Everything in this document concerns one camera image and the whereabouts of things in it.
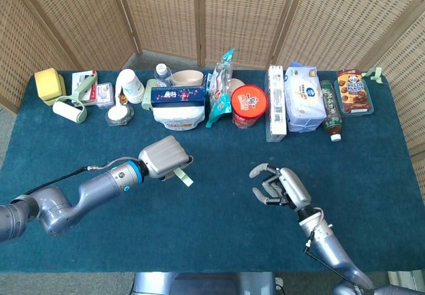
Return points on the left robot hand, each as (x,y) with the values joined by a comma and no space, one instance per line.
(162,157)

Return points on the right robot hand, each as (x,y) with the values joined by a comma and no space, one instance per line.
(292,185)

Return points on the green sticky note pad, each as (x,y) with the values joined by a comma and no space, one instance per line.
(185,178)

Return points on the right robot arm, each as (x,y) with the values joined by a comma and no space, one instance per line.
(332,252)

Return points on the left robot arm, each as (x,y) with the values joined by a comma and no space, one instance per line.
(66,205)

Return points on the white plastic tub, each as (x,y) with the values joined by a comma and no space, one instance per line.
(179,117)

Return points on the foil wrapped round cake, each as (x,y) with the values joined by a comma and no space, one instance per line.
(119,115)

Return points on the navy blue long box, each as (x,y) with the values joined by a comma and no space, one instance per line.
(177,96)

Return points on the pale green plastic stand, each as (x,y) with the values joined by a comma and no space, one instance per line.
(147,94)

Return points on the teal snack bag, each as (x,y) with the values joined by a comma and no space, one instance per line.
(217,105)

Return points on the white green tissue box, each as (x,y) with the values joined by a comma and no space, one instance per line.
(277,109)

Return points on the white paper cup stack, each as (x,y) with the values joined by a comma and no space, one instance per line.
(131,84)

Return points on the green tea bottle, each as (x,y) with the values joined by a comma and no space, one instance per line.
(331,115)

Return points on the clear water bottle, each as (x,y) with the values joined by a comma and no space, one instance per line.
(162,75)

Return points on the beige bowl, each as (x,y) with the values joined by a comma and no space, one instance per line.
(187,77)

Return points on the clear pink plastic box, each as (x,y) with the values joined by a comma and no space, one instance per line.
(105,95)

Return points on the blue white tissue pack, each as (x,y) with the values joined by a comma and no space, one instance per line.
(303,99)

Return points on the blue table cloth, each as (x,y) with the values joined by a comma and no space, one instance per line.
(212,228)

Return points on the red instant noodle cup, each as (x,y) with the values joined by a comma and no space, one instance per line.
(249,104)

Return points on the beige round container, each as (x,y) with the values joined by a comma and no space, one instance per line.
(236,85)

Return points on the green white lint roller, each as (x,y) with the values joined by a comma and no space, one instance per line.
(68,110)

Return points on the red white small box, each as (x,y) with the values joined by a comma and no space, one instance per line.
(83,82)

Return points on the Hello Panda biscuit box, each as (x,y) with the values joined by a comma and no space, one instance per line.
(352,90)

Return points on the grey robot torso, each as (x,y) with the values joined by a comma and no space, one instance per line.
(199,283)

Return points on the yellow sponge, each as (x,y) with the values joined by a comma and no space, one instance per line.
(48,82)

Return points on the pale green plastic hook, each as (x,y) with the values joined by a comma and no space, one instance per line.
(376,75)

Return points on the rattan folding screen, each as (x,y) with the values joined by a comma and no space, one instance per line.
(166,16)

